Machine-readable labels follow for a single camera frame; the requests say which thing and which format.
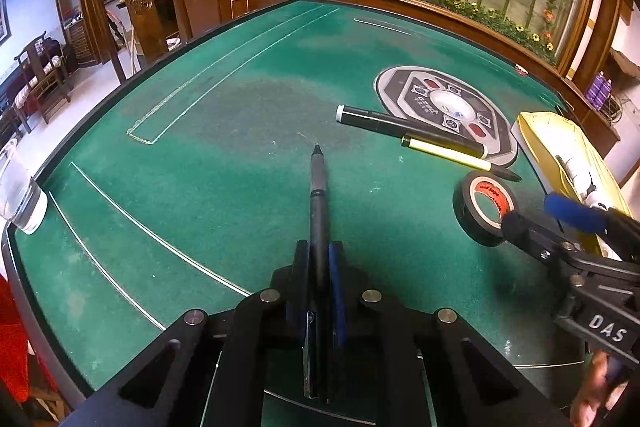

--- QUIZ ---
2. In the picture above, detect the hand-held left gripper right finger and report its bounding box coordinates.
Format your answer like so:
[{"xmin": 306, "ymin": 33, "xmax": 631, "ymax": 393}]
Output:
[{"xmin": 327, "ymin": 241, "xmax": 571, "ymax": 427}]

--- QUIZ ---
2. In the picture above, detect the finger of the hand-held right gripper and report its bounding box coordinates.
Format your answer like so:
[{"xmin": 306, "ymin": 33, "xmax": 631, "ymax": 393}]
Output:
[
  {"xmin": 544, "ymin": 194, "xmax": 640, "ymax": 261},
  {"xmin": 501, "ymin": 211, "xmax": 581, "ymax": 276}
]

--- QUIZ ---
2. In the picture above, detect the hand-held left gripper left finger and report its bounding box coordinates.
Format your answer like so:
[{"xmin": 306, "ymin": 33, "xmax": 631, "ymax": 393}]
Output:
[{"xmin": 62, "ymin": 239, "xmax": 313, "ymax": 427}]

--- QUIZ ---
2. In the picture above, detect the white bottle with leaf print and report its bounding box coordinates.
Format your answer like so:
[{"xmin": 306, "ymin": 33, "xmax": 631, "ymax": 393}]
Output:
[{"xmin": 554, "ymin": 153, "xmax": 609, "ymax": 211}]

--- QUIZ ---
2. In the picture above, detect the black electrical tape roll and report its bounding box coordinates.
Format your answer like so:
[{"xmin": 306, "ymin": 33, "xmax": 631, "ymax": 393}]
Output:
[{"xmin": 452, "ymin": 170, "xmax": 521, "ymax": 248}]

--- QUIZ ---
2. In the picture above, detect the matte black pen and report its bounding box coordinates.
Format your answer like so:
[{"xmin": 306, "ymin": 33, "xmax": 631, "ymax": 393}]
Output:
[{"xmin": 308, "ymin": 144, "xmax": 331, "ymax": 298}]

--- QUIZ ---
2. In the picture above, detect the gold cardboard box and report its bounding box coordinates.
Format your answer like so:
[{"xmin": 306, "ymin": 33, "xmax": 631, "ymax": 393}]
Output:
[{"xmin": 510, "ymin": 110, "xmax": 635, "ymax": 260}]

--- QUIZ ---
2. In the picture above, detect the person's right hand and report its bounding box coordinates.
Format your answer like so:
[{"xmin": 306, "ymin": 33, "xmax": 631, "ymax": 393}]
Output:
[{"xmin": 570, "ymin": 351, "xmax": 634, "ymax": 427}]

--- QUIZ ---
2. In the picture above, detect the yellow and black pen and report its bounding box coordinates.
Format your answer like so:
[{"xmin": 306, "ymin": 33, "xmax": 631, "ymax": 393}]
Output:
[{"xmin": 401, "ymin": 134, "xmax": 522, "ymax": 182}]

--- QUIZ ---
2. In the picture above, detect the purple bottle pack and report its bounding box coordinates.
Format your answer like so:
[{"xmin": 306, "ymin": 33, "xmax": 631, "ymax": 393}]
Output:
[{"xmin": 585, "ymin": 71, "xmax": 614, "ymax": 106}]

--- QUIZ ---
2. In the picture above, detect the black marker with grey cap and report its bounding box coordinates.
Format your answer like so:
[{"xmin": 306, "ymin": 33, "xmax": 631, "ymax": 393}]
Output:
[{"xmin": 335, "ymin": 105, "xmax": 488, "ymax": 158}]

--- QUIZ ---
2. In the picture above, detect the round table control panel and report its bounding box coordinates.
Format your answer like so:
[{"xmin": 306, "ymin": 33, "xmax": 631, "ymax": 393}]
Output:
[{"xmin": 373, "ymin": 65, "xmax": 520, "ymax": 169}]

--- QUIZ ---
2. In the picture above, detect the clear plastic cup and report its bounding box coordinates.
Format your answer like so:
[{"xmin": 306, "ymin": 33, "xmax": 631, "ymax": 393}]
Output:
[{"xmin": 0, "ymin": 138, "xmax": 49, "ymax": 236}]

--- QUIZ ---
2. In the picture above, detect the wooden chair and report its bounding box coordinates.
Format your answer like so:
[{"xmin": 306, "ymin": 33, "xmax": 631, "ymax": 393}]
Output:
[{"xmin": 79, "ymin": 0, "xmax": 195, "ymax": 84}]

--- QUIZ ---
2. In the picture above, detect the wooden armchair with cushion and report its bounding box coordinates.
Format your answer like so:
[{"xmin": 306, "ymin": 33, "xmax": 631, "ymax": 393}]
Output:
[{"xmin": 13, "ymin": 31, "xmax": 72, "ymax": 134}]

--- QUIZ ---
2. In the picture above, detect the framed wall painting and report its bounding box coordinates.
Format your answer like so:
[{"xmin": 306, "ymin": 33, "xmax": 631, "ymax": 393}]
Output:
[{"xmin": 0, "ymin": 0, "xmax": 12, "ymax": 48}]

